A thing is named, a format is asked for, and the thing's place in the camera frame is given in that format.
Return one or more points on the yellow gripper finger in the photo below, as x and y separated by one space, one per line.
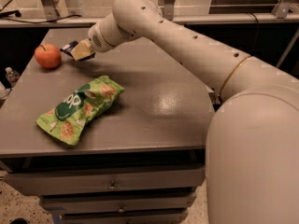
83 50

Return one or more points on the dark blue rxbar wrapper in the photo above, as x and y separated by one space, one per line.
66 49

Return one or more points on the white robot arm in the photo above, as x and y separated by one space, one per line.
252 144

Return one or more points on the red apple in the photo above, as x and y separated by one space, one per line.
48 56

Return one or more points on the green chip bag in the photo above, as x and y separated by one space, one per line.
67 120

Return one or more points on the clear plastic water bottle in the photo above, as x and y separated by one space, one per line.
12 76

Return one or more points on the grey top drawer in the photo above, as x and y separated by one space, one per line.
61 183

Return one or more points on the grey drawer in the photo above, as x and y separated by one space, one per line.
61 183
167 216
118 203

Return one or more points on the grey middle drawer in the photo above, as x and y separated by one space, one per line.
118 203

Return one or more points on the grey bottom drawer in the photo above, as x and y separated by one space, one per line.
167 216

